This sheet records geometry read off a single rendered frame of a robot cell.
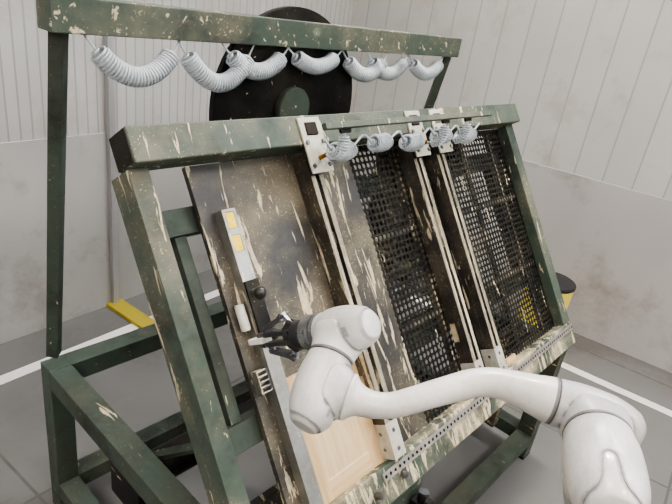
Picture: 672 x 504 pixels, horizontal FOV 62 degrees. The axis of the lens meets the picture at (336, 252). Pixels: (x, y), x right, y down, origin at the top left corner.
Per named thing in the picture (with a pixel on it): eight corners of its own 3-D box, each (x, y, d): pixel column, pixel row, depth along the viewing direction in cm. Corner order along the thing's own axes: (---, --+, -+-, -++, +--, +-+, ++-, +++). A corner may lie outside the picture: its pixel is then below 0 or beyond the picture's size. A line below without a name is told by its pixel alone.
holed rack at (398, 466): (383, 483, 186) (385, 483, 186) (381, 474, 186) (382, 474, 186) (572, 328, 303) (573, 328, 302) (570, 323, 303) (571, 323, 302)
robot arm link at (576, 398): (562, 362, 121) (567, 399, 109) (649, 391, 118) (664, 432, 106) (541, 409, 127) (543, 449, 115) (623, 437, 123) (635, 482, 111)
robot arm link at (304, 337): (316, 356, 129) (300, 357, 133) (343, 343, 136) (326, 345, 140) (305, 318, 129) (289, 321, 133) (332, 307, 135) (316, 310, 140)
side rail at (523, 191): (544, 327, 305) (564, 325, 297) (487, 132, 303) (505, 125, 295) (550, 322, 310) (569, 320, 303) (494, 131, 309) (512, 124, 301)
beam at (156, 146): (118, 175, 149) (134, 163, 142) (107, 138, 149) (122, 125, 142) (504, 127, 305) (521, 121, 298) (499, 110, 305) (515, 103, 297)
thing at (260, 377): (256, 395, 165) (262, 395, 163) (250, 372, 165) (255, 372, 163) (267, 390, 168) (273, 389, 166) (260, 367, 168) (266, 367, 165)
